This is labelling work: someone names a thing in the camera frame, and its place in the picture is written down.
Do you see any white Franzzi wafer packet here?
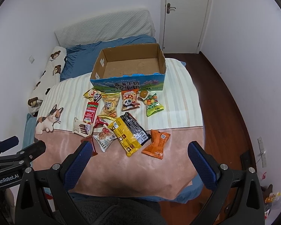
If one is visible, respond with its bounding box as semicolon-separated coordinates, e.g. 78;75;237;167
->
72;117;93;137

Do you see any white cookie packet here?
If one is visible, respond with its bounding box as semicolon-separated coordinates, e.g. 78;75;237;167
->
93;125;117;152

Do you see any small red snack packet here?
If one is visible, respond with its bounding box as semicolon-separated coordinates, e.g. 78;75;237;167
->
94;116;108;128

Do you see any red stick snack packet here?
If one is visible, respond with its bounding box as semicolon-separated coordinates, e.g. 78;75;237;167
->
83;102;98;124

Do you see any orange snack bag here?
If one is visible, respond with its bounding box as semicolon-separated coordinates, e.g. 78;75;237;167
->
142;130;170;160

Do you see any yellow black snack bag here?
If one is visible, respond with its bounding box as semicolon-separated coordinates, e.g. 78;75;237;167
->
108;112;151;157

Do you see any yellow panda snack bag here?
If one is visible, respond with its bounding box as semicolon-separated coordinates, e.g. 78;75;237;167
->
83;88;102;103

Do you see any yellow biscuit bag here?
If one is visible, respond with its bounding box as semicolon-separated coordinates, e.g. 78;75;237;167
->
99;92;121;118

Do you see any orange panda chips bag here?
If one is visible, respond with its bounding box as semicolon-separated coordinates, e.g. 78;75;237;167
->
121;89;140;111

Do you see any colourful candy green bag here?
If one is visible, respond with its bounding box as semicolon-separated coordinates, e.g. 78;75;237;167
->
143;94;164;117

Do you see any egg yolk snack packet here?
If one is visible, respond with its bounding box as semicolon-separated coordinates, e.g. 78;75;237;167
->
139;90;149;100

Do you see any dark red snack packet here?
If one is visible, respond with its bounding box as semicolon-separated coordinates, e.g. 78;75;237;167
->
80;134;98;157

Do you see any cat plush toy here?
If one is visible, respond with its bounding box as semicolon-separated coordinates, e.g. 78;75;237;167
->
35;104;63;135

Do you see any white power strip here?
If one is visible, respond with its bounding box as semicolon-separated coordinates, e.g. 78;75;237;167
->
257;137;267;168

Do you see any bear print long pillow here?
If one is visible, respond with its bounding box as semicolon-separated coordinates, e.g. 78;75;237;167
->
27;46;67;116

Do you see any blue bed sheet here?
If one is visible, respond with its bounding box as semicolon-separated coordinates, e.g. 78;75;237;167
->
60;34;156;81

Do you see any blue cardboard milk box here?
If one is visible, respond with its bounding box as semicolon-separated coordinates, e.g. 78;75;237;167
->
90;43;166;93

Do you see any grey padded headboard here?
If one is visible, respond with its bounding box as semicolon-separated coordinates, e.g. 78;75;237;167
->
55;9;155;48

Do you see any white door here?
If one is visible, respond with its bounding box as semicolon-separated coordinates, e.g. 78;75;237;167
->
160;0;211;53

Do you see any wall socket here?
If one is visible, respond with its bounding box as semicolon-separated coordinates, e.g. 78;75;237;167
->
29;55;35;63

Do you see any door handle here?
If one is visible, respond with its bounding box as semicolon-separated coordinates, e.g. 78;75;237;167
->
166;3;176;14

